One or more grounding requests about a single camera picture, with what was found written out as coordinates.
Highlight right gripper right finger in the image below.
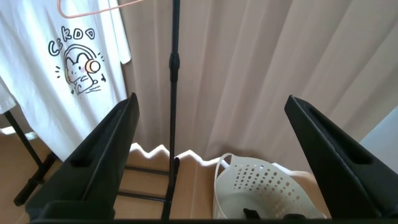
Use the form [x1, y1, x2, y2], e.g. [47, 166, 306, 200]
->
[284, 95, 398, 218]

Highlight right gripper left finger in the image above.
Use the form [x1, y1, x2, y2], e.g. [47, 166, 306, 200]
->
[24, 91, 140, 221]

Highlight black garment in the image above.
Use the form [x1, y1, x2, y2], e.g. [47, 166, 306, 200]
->
[243, 207, 307, 220]

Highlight white printed t-shirt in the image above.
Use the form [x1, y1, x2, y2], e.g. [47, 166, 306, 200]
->
[0, 0, 132, 162]

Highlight white laundry basket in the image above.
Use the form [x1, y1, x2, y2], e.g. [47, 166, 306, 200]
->
[213, 152, 328, 220]

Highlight black clothes rack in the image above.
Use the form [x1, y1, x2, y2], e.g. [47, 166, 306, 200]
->
[3, 0, 182, 220]

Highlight pink clothes hanger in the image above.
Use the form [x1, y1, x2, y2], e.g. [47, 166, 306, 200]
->
[57, 0, 144, 19]

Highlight beige curtain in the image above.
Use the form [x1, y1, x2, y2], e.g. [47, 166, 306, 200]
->
[0, 0, 398, 174]

